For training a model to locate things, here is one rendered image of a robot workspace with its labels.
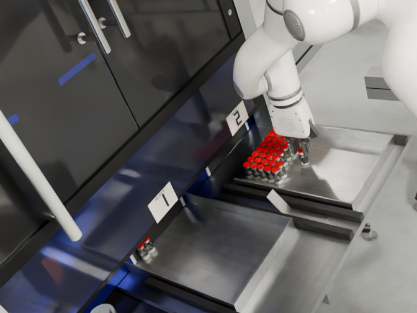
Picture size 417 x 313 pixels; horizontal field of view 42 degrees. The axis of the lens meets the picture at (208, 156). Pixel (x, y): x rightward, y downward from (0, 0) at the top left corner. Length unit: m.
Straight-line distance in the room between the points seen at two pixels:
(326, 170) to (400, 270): 0.97
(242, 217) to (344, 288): 0.99
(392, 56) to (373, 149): 0.68
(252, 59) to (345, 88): 2.24
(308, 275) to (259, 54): 0.49
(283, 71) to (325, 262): 0.44
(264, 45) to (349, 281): 1.36
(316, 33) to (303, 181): 0.66
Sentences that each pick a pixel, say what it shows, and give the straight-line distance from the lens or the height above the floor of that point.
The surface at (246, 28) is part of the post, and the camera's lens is 1.50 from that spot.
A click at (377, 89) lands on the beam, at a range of 2.43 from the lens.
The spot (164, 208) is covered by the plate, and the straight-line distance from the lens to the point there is 1.32.
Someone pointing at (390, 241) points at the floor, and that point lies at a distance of 2.43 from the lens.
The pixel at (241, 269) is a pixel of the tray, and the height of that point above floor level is 0.88.
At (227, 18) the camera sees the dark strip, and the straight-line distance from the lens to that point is 1.44.
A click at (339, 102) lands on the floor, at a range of 3.29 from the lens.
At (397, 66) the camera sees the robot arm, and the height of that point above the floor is 1.38.
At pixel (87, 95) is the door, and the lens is 1.13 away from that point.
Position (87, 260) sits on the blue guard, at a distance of 1.19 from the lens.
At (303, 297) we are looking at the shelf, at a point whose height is 0.88.
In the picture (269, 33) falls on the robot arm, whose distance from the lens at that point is 1.15.
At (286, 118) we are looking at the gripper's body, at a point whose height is 1.05.
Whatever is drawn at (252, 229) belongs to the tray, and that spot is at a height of 0.88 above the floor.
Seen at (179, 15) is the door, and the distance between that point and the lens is 1.31.
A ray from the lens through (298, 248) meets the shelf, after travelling 1.27.
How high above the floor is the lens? 1.81
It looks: 34 degrees down
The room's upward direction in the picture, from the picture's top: 23 degrees counter-clockwise
